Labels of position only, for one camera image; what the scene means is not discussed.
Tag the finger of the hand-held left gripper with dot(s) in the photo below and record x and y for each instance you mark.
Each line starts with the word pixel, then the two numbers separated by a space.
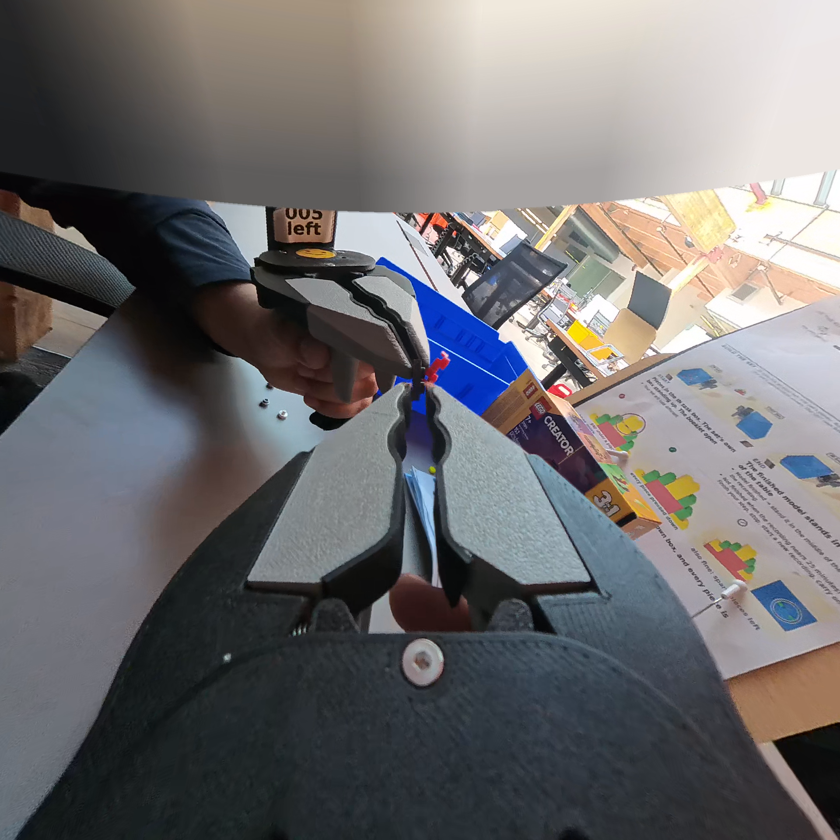
pixel 397 305
pixel 348 318

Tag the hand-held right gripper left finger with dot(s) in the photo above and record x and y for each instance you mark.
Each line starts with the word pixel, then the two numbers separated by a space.
pixel 328 505

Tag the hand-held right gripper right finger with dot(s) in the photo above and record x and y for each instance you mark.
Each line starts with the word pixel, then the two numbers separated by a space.
pixel 505 518

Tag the small red black lego piece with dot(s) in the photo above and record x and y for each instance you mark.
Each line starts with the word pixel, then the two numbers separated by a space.
pixel 434 371

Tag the lego instruction booklet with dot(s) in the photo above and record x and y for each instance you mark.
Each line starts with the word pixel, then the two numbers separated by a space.
pixel 423 499

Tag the purple yellow lego set box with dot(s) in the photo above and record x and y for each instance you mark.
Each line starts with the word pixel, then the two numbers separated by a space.
pixel 564 439

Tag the person's left hand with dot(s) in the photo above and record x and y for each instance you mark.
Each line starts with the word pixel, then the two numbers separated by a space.
pixel 289 358

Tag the person's right hand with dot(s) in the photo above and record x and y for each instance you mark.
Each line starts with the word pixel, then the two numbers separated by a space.
pixel 426 607

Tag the black framed workbench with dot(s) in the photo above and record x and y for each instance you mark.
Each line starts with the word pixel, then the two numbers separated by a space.
pixel 453 249

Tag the black mesh office chair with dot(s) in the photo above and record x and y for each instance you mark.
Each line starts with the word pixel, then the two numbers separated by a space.
pixel 515 282

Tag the yellow storage bin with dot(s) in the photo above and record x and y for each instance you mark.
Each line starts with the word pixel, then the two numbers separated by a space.
pixel 584 336

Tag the tan office chair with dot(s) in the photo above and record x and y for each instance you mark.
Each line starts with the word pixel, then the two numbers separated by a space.
pixel 643 315

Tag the grey mesh chair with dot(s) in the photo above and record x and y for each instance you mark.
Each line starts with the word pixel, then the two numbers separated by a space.
pixel 59 262

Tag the printed instruction sheet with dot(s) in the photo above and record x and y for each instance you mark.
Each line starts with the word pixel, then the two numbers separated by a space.
pixel 754 525

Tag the brown cardboard box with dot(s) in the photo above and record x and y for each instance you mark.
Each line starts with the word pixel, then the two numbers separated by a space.
pixel 23 321

